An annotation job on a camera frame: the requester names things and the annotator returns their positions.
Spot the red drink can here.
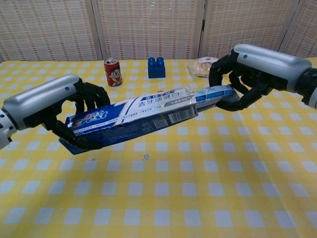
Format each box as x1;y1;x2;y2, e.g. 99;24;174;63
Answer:
103;58;123;88

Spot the woven folding screen panel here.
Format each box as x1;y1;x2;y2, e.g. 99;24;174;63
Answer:
90;0;209;60
0;0;104;62
278;0;317;59
198;0;302;60

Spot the yellow white checkered tablecloth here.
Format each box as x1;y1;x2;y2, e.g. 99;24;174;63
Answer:
0;59;317;238

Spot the bagged bread pastry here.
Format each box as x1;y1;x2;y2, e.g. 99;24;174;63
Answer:
187;56;220;78

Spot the blue building block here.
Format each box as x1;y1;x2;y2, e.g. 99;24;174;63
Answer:
147;57;166;79

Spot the white blue toothpaste tube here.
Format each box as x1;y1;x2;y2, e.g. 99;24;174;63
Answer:
192;84;240;111

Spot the blue white toothpaste box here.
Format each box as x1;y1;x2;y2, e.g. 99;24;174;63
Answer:
58;86;199;156

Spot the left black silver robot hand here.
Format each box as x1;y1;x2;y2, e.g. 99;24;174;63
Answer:
1;74;111;150

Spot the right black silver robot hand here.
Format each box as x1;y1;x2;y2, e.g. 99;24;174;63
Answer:
208;44;313;112

